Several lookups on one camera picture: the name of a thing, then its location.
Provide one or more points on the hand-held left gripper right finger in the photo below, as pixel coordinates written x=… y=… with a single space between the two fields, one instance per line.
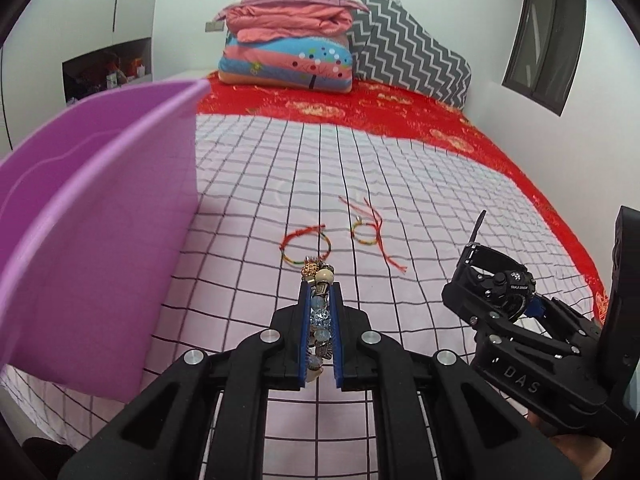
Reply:
x=338 y=355

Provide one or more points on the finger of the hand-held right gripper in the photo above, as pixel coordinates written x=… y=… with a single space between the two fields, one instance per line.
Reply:
x=475 y=310
x=565 y=320

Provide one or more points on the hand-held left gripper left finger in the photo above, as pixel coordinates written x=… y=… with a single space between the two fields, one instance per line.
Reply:
x=303 y=350

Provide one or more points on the black sport wristwatch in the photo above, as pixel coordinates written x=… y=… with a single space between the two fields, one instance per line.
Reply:
x=515 y=285

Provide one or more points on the purple plastic bin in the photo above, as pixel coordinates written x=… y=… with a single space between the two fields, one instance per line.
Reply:
x=100 y=210

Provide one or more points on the person's right hand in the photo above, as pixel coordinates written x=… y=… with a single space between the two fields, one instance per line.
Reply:
x=580 y=460

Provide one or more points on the pink grid bedsheet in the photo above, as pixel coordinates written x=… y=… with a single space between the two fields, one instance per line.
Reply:
x=300 y=170

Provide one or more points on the red patterned bedsheet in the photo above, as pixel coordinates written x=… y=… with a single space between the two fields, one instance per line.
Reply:
x=400 y=115

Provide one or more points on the grey chevron pillow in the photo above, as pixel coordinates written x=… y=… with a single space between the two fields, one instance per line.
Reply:
x=410 y=50

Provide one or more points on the dark framed window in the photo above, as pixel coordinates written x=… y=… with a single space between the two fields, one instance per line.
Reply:
x=545 y=35

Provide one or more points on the colourful dotted pillow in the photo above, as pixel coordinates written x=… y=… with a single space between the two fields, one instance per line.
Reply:
x=285 y=65

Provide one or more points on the folded pink quilt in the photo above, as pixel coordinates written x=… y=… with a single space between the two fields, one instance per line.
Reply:
x=290 y=17

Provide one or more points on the white wardrobe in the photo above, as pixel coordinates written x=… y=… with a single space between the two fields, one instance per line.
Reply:
x=75 y=10

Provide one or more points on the wall socket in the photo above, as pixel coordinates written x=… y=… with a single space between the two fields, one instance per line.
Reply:
x=215 y=26

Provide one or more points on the cluttered wall shelf niche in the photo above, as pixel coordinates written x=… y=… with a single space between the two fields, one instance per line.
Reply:
x=105 y=72

